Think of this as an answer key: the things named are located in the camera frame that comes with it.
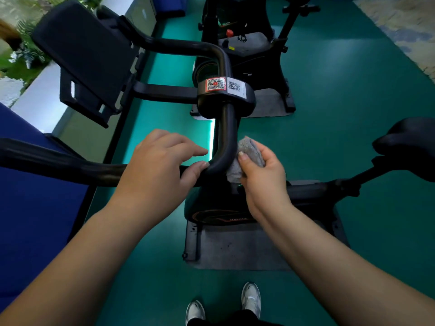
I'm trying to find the black tablet holder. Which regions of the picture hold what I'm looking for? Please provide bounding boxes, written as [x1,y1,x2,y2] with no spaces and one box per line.
[31,0,199,129]

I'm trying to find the long cabinet with grey top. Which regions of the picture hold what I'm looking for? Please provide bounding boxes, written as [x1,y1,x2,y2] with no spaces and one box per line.
[10,0,159,164]

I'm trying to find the person's left hand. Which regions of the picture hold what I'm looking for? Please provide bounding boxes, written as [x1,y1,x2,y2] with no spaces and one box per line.
[108,129,210,232]

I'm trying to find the variegated leaf plant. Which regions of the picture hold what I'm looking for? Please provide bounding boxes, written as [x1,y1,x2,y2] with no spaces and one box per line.
[10,20,52,70]

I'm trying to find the blue wall pad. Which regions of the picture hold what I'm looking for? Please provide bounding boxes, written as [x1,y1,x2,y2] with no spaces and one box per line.
[0,103,97,302]
[151,0,188,18]

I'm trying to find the grey cleaning cloth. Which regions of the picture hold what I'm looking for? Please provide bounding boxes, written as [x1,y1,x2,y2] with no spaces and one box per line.
[226,135,266,184]

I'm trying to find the green moss mat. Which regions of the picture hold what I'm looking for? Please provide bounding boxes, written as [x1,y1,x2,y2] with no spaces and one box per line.
[0,47,45,96]

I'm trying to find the beige patterned rug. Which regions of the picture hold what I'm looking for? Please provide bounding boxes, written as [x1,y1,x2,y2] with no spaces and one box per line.
[353,0,435,84]

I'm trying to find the white sneaker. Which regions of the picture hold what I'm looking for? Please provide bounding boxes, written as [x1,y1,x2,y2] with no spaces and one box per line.
[185,300,206,326]
[241,282,262,320]

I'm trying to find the person's right forearm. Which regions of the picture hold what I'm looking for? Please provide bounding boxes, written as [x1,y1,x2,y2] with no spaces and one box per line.
[258,204,435,326]

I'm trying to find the person's right hand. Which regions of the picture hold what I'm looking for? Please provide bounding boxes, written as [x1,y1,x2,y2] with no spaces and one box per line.
[237,140,294,224]

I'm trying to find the person's left forearm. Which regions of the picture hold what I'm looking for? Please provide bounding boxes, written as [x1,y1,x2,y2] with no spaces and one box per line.
[0,206,164,326]

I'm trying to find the tall thin stemmed fern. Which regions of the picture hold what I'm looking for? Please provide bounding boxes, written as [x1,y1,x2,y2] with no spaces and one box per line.
[0,18,23,51]

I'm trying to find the patch of white pebbles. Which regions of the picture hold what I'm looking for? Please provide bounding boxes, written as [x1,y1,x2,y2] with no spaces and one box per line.
[0,76,24,108]

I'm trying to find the person's black trousers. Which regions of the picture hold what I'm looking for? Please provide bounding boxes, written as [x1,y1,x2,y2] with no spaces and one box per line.
[187,309,283,326]

